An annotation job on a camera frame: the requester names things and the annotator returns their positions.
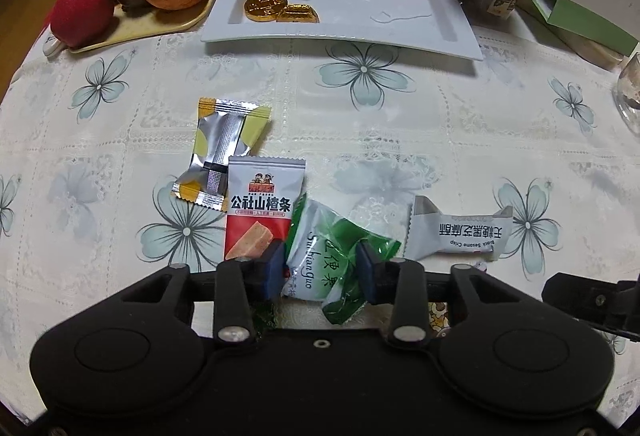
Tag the dark red apple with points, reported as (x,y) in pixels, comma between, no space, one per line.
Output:
(82,13)

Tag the white crisp snack packet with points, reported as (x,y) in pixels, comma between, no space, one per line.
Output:
(455,231)

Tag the yellow printed wrapper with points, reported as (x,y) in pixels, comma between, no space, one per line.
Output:
(440,318)

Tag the gold chocolate coin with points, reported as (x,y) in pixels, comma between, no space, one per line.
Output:
(299,13)
(264,6)

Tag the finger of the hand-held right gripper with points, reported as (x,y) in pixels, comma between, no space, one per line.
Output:
(580,296)

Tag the yellow silver snack packet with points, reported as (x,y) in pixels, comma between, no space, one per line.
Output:
(225,146)

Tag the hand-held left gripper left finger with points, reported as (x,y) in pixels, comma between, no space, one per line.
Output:
(272,271)

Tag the floral white tablecloth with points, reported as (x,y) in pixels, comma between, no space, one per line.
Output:
(450,131)

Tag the yellow fruit tray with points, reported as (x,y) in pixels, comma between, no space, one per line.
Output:
(165,21)

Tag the clear glass cup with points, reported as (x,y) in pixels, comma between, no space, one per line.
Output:
(629,96)

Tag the red white snack packet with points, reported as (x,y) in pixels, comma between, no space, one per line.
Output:
(260,206)

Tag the green white candy packet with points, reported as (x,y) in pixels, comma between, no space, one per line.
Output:
(325,246)

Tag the small white object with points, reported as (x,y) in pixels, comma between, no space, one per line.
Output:
(52,45)

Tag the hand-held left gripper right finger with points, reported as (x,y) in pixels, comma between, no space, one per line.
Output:
(367,273)

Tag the green foil wrapper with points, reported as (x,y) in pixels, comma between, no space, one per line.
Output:
(265,318)

